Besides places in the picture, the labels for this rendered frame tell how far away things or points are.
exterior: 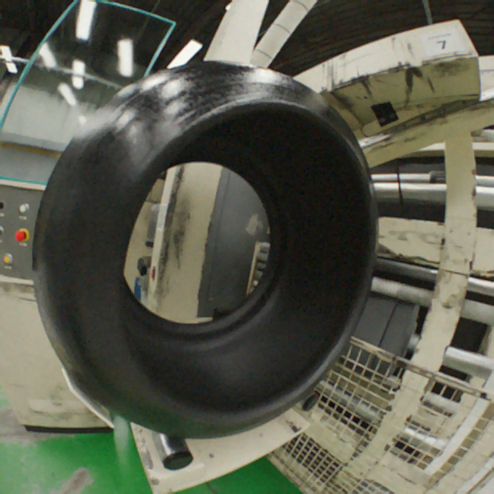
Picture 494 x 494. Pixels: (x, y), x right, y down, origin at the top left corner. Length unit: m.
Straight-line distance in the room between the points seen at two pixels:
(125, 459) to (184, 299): 1.04
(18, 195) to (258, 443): 1.07
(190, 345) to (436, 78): 0.85
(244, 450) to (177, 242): 0.50
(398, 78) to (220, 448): 0.87
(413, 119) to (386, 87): 0.11
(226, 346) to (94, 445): 1.11
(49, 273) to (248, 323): 0.50
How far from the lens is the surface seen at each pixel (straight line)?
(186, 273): 0.56
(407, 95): 0.64
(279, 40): 1.39
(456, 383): 0.58
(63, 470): 1.41
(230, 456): 0.47
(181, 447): 0.34
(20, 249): 0.99
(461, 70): 0.60
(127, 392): 0.20
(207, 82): 0.19
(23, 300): 0.99
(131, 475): 1.33
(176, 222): 0.53
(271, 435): 0.52
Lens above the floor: 1.21
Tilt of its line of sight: 3 degrees down
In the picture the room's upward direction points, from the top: 10 degrees clockwise
